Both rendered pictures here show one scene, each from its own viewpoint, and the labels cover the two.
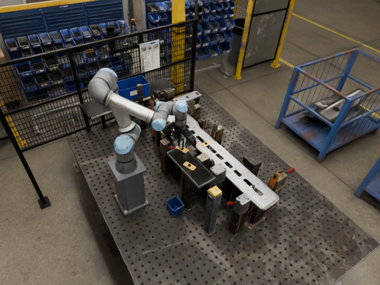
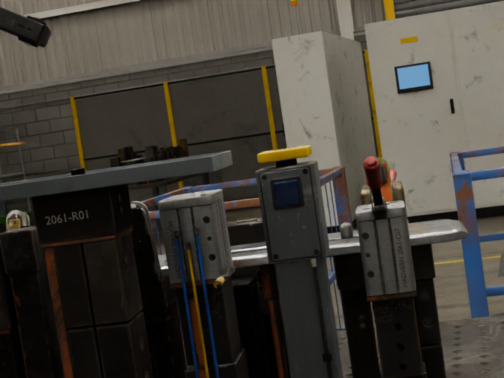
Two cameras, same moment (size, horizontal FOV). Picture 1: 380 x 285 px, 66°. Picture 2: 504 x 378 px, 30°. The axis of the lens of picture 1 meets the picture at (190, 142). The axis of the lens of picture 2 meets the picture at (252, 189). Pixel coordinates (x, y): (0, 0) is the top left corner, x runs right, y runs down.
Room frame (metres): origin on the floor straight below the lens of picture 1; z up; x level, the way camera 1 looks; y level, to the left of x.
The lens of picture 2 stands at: (0.32, 0.62, 1.19)
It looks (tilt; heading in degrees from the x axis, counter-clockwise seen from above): 4 degrees down; 318
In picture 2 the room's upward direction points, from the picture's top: 8 degrees counter-clockwise
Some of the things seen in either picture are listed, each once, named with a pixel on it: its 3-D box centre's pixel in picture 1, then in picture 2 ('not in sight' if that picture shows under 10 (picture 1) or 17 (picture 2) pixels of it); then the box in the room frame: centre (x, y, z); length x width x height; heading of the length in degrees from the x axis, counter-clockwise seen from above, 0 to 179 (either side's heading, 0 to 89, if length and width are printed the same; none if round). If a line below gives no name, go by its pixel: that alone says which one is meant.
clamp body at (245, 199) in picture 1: (238, 214); (397, 334); (1.15, -0.37, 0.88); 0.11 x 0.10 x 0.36; 129
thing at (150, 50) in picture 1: (149, 56); not in sight; (2.58, 0.43, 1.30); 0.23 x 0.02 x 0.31; 129
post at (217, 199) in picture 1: (211, 212); (312, 343); (1.13, -0.17, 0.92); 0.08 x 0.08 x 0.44; 39
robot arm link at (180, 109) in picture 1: (180, 109); not in sight; (1.44, 0.07, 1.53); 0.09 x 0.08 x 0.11; 83
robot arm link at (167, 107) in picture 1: (164, 109); not in sight; (1.43, 0.17, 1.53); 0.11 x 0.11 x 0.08; 83
